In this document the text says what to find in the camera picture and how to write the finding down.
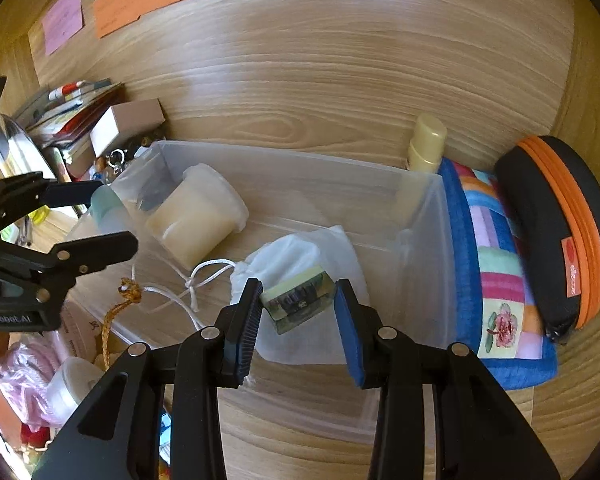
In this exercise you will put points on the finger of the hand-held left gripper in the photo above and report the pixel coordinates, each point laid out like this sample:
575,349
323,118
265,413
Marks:
100,252
70,192

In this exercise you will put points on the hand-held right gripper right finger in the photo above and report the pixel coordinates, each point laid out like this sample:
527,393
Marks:
351,345

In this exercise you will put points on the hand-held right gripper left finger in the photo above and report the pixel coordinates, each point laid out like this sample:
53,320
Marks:
244,332

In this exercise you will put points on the light teal bottle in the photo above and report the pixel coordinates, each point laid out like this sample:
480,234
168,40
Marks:
107,210

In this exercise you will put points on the small green printed box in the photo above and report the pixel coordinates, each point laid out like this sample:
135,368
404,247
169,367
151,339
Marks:
297,300

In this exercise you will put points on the clear plastic bin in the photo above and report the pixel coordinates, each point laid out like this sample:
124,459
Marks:
330,195

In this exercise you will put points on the wooden desktop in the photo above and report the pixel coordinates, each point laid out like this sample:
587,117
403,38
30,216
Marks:
570,435

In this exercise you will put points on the metal keyring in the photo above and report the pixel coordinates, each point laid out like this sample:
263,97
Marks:
119,159

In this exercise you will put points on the round mirror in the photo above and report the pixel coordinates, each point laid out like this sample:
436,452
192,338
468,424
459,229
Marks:
17,145

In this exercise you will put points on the clear plastic bag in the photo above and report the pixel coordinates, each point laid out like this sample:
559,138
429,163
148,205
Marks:
145,180

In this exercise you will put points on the stack of books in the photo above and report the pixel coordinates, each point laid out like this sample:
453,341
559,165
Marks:
80,115

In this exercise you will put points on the white round jar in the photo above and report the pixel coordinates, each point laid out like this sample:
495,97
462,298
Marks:
72,385

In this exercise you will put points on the cream plastic cup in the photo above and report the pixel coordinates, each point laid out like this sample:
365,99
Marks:
195,220

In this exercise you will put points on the brown cardboard box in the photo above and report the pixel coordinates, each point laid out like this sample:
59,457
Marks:
135,115

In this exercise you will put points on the colourful striped box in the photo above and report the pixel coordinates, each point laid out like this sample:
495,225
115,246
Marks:
500,270

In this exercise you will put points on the pink paper note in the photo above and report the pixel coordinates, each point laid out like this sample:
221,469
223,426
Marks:
62,20

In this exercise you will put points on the pale yellow bottle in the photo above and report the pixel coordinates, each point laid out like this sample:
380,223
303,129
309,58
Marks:
427,145

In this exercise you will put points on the black orange zip case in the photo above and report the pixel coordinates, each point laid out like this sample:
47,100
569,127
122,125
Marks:
535,210

